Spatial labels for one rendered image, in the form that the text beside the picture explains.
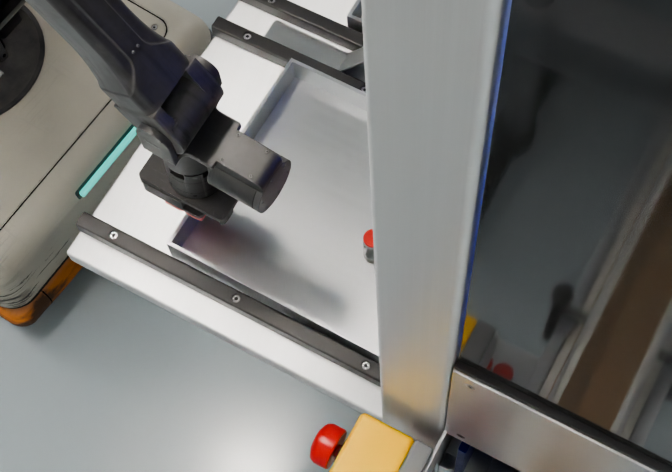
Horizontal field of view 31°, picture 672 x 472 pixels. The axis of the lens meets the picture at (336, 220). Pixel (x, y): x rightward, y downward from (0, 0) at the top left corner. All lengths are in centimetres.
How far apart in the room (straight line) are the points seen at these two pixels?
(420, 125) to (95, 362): 170
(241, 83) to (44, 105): 80
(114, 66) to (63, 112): 113
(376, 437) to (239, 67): 52
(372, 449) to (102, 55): 41
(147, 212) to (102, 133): 77
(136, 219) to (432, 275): 64
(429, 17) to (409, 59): 4
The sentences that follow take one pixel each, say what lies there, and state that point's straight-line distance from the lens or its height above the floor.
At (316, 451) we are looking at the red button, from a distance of 110.
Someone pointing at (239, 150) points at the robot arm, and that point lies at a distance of 110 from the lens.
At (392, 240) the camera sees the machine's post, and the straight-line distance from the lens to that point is 74.
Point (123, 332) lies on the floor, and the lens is 226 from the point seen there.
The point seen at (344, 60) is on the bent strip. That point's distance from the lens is 141.
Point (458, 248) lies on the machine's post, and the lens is 70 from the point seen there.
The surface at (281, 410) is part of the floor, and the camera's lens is 217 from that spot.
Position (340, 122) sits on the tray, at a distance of 137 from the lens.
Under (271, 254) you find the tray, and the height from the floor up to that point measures 88.
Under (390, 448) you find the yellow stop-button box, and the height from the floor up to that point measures 103.
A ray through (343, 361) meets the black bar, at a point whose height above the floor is 90.
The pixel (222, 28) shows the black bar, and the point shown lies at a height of 90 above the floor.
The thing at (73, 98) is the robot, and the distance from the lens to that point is 215.
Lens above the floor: 208
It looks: 66 degrees down
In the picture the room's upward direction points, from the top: 7 degrees counter-clockwise
